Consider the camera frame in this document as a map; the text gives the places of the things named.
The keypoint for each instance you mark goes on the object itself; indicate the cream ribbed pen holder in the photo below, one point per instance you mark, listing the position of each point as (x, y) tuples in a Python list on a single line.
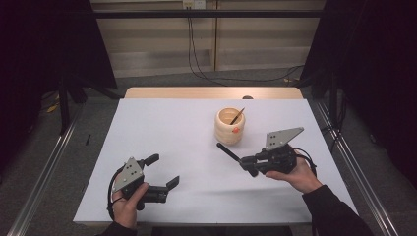
[(226, 132)]

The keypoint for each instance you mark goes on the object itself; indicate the black horizontal frame bar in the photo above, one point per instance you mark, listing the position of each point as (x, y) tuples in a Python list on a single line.
[(196, 13)]

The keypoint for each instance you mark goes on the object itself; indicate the person's left hand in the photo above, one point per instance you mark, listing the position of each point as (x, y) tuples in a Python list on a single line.
[(126, 211)]

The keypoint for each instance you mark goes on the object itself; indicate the yellow floor marker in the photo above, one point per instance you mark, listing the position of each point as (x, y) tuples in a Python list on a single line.
[(52, 107)]

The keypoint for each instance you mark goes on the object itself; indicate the white table mat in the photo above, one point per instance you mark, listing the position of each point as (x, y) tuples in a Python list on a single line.
[(180, 131)]

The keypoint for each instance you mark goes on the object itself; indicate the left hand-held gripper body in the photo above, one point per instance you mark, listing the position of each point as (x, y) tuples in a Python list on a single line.
[(129, 175)]

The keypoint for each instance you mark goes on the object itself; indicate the aluminium floor rail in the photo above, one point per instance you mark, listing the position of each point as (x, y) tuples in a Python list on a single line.
[(46, 170), (357, 164)]

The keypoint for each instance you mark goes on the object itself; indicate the small black floor item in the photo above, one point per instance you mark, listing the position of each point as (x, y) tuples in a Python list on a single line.
[(88, 140)]

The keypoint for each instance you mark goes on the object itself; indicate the person's right hand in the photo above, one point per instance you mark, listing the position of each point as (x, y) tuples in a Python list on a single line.
[(301, 178)]

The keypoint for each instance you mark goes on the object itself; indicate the white wall socket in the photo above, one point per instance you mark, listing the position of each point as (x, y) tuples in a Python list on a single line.
[(194, 4)]

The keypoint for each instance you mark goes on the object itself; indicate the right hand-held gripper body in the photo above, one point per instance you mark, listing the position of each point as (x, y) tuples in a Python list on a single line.
[(278, 160)]

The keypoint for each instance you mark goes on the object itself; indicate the black metal stand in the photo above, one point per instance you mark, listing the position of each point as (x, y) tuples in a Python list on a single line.
[(64, 105)]

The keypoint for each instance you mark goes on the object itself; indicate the black curtain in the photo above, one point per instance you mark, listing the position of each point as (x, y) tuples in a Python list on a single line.
[(377, 65), (42, 49)]

